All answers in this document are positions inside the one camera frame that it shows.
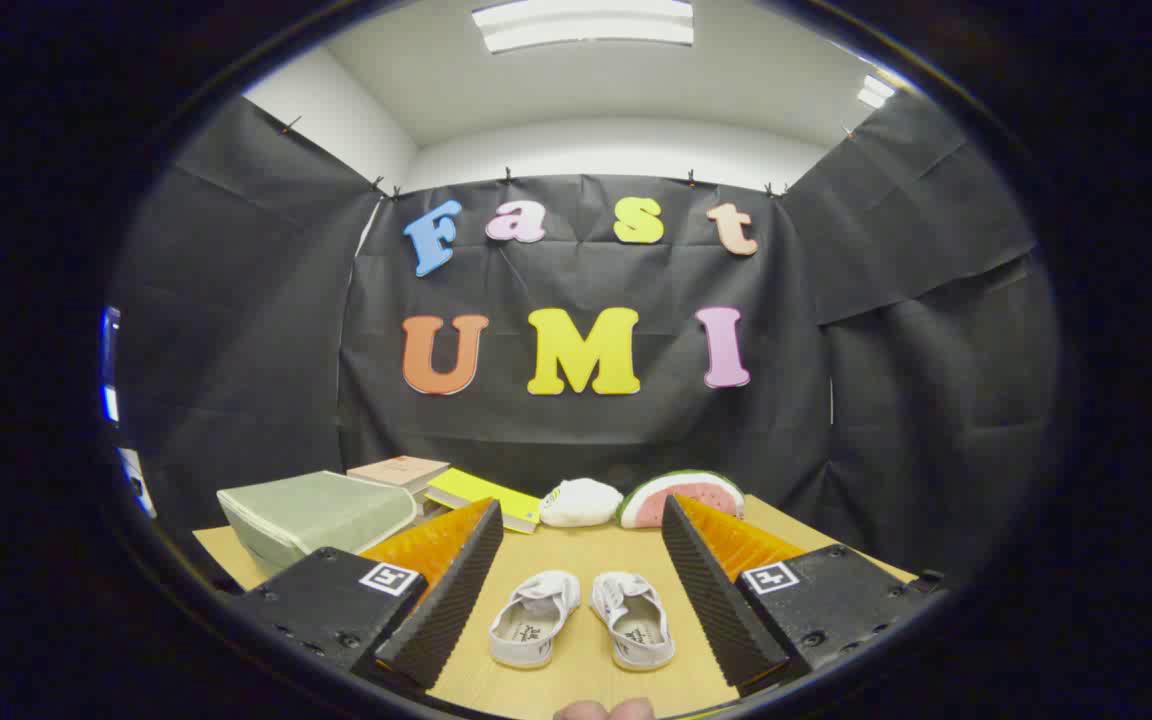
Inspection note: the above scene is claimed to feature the thick blue cover book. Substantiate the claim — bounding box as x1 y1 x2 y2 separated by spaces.
406 478 453 517

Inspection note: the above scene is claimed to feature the pale green storage box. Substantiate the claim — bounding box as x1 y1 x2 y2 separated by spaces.
217 471 419 578

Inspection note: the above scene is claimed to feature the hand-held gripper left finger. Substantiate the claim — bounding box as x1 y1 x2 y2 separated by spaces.
226 497 505 693

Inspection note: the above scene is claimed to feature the computer screen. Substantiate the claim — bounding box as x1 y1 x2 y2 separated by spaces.
99 305 158 521

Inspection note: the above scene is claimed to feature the watermelon slice plush toy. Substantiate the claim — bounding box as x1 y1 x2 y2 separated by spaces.
616 470 746 530

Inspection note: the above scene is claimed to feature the white plush toy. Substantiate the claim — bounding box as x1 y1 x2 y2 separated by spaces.
539 478 625 529

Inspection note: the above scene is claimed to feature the beige book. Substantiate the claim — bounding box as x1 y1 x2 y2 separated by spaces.
346 455 451 493

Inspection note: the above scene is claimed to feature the long ceiling light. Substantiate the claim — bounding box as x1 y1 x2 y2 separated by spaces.
471 0 695 54

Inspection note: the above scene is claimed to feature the yellow book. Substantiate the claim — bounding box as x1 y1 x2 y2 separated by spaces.
424 467 543 535

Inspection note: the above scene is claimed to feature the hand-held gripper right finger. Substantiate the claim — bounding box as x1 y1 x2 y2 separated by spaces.
661 493 945 696

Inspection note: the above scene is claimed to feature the white canvas shoe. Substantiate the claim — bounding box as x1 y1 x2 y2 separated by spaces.
590 571 676 672
488 570 582 670

